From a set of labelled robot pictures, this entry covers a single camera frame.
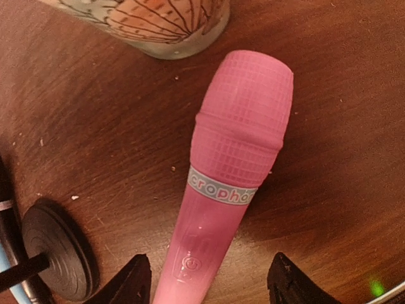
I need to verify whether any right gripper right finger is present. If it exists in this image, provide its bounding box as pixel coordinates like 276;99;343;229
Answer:
267;252;340;304

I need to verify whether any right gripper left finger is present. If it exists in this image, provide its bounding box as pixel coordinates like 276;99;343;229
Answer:
84;254;152;304

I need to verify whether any short stand with clip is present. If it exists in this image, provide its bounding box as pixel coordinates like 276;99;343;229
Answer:
12;198;99;302

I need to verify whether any pink toy microphone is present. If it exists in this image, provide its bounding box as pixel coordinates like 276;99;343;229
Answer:
154;50;294;303

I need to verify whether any blue toy microphone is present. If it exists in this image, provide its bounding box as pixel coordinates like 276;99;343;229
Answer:
1;246;31;303

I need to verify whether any floral ceramic mug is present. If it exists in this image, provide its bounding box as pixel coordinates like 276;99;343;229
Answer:
45;0;230;60

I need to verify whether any black wireless microphone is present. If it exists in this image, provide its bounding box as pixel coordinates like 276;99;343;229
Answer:
1;161;54;303

